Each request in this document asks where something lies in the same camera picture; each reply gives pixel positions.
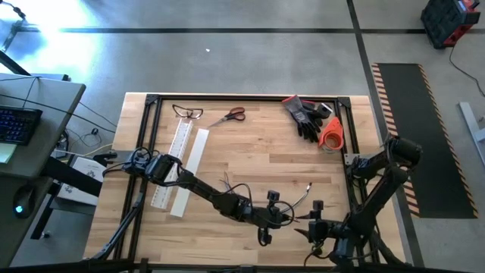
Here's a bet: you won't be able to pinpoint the white slotted cable duct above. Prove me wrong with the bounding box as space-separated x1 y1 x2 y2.
150 118 195 210

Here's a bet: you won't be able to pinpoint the grey glove red cuff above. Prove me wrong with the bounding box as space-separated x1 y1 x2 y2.
281 94 318 138

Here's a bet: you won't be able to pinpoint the orange tape dispenser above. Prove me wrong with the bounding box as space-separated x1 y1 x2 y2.
317 116 346 149

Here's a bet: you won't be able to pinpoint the small black white box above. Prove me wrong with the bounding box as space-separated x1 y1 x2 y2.
316 102 334 119

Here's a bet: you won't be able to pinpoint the packing tape roll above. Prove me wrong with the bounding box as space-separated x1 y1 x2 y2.
321 133 344 154

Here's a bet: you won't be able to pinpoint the grey side desk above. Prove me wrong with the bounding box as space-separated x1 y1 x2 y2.
0 73 87 268

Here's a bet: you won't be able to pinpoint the black backlit keyboard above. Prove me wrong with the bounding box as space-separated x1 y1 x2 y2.
0 105 44 146

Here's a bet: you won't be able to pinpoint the black desk support beam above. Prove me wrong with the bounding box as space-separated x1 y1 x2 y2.
39 155 104 198

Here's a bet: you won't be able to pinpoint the red black toolbox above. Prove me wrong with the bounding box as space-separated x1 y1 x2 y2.
419 0 482 50

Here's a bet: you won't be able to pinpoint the white cardboard box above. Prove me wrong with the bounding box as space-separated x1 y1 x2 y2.
56 155 108 207

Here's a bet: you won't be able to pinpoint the white duct cover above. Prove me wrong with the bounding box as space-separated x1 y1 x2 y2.
169 127 211 218

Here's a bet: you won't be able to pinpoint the black desk cable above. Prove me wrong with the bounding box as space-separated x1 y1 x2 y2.
0 93 117 134

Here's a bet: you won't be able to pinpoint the grey metal bar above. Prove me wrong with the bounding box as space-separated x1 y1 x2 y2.
458 101 485 168

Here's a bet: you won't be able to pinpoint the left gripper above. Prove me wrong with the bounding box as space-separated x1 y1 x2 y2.
252 207 299 246

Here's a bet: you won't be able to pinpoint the black work glove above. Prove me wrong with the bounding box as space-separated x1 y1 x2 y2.
299 100 325 144

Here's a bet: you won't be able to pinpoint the black aluminium table frame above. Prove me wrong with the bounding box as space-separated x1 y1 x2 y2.
85 93 408 273

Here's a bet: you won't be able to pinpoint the green notepad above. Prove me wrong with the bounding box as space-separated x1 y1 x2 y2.
0 142 18 165

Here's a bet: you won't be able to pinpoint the blue cable bundle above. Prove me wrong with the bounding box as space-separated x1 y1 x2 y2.
280 182 314 215

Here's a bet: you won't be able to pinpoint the black computer mouse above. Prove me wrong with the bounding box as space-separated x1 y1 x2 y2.
12 183 37 220

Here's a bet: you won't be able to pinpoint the black hazard striped floor mat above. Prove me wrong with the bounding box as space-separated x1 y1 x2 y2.
371 62 480 220

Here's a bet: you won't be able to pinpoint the clear safety glasses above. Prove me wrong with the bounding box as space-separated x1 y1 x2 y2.
171 103 205 121

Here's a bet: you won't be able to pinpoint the red handled scissors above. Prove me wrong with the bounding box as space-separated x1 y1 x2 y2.
207 106 247 128

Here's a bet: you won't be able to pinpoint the black floor cable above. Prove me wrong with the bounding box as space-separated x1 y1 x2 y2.
449 43 485 99

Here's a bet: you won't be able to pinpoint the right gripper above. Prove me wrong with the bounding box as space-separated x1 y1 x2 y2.
294 212 344 254

